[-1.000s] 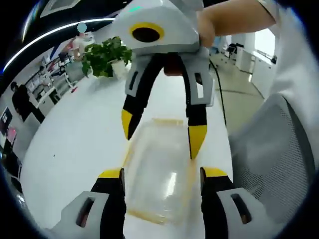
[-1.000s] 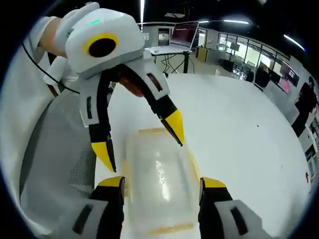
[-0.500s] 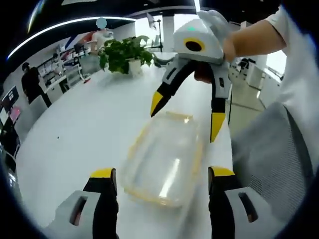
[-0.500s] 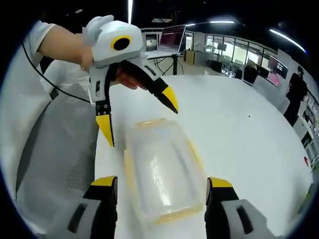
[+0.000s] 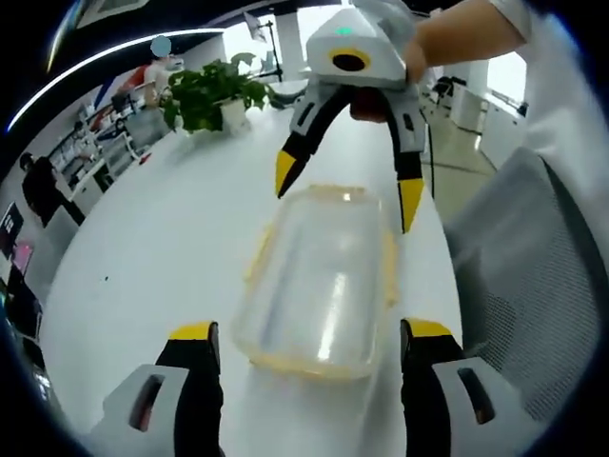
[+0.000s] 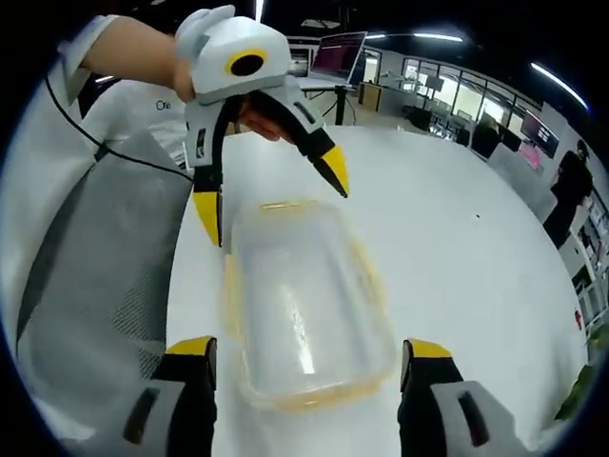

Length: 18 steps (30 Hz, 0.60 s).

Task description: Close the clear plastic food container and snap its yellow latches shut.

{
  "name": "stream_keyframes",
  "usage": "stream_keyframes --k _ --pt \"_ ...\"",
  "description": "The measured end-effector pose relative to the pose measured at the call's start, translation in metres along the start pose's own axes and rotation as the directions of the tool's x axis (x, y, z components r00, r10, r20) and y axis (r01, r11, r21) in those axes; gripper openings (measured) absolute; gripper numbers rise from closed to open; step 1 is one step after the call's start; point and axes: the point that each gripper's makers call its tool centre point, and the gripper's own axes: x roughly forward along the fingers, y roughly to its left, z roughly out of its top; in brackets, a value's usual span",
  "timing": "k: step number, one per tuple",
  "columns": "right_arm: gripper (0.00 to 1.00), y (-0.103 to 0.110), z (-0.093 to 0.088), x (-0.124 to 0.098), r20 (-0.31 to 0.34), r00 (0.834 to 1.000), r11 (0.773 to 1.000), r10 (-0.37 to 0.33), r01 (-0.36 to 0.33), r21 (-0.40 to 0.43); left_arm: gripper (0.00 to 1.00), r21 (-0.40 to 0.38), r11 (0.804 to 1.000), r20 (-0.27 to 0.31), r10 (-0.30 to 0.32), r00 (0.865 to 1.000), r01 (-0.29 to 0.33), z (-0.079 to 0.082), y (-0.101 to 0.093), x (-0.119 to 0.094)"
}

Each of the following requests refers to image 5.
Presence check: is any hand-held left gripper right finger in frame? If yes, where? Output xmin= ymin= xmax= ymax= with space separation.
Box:
xmin=399 ymin=317 xmax=544 ymax=457

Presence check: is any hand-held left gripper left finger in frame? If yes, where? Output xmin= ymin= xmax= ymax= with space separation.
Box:
xmin=88 ymin=321 xmax=226 ymax=457

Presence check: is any clear box with yellow buckles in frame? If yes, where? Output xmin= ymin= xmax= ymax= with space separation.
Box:
xmin=230 ymin=184 xmax=400 ymax=383

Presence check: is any person's right hand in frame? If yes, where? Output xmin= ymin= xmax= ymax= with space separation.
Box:
xmin=348 ymin=26 xmax=430 ymax=124

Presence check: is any white plant pot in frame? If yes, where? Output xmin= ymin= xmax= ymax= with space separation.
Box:
xmin=219 ymin=98 xmax=249 ymax=133

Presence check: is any black tripod stand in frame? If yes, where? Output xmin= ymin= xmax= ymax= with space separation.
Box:
xmin=243 ymin=10 xmax=285 ymax=83

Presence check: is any green potted plant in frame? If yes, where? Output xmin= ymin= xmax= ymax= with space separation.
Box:
xmin=160 ymin=51 xmax=283 ymax=135

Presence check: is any grey mesh office chair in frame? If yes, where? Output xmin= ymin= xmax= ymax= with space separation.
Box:
xmin=441 ymin=146 xmax=609 ymax=432

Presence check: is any long ceiling light strip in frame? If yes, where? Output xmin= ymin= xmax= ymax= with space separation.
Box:
xmin=6 ymin=27 xmax=226 ymax=134

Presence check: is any dark monitor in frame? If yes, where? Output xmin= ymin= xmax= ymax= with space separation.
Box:
xmin=0 ymin=201 xmax=35 ymax=275

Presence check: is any black cable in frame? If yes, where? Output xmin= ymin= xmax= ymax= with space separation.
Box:
xmin=422 ymin=121 xmax=438 ymax=204

